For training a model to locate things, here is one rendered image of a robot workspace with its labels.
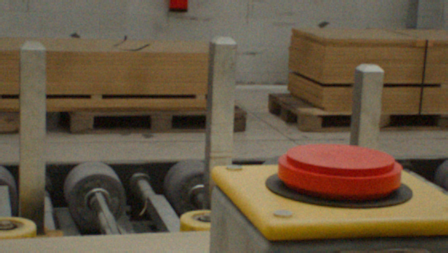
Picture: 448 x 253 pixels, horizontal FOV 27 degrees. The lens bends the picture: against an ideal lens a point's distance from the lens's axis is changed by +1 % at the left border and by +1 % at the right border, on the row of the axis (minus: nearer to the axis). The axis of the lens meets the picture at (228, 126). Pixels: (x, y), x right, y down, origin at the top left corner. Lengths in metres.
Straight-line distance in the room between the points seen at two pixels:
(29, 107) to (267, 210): 1.11
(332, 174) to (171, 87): 6.05
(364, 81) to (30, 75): 0.51
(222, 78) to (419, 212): 1.13
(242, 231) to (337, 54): 6.32
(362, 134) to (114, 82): 4.83
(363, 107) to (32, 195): 0.52
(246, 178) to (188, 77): 6.04
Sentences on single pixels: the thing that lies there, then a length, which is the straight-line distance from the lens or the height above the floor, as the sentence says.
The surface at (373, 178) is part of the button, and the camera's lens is 0.30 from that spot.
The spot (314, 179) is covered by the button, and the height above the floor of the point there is 1.23.
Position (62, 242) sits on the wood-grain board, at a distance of 1.26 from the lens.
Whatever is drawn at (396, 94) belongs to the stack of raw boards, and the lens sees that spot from 6.84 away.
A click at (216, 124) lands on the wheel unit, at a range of 1.42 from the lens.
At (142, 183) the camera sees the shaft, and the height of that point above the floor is 0.82.
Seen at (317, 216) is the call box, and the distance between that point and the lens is 0.28.
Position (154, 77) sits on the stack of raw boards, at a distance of 6.31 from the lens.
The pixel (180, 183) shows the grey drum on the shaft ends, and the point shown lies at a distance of 1.83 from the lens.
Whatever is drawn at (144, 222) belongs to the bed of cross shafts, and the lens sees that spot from 1.97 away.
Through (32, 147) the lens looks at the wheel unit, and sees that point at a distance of 1.39.
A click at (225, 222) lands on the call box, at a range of 0.32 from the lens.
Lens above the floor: 1.30
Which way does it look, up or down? 11 degrees down
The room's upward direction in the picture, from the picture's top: 3 degrees clockwise
